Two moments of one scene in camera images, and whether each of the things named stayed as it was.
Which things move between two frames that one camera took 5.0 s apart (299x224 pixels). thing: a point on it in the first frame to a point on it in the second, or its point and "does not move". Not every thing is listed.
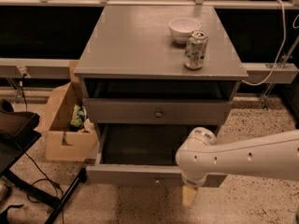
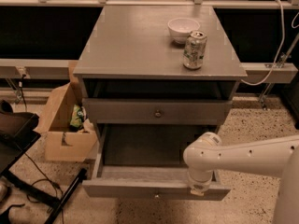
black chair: x=19 y=131 does not move
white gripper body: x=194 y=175 does not move
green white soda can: x=195 y=49 does not move
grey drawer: x=143 y=155 to x=144 y=182
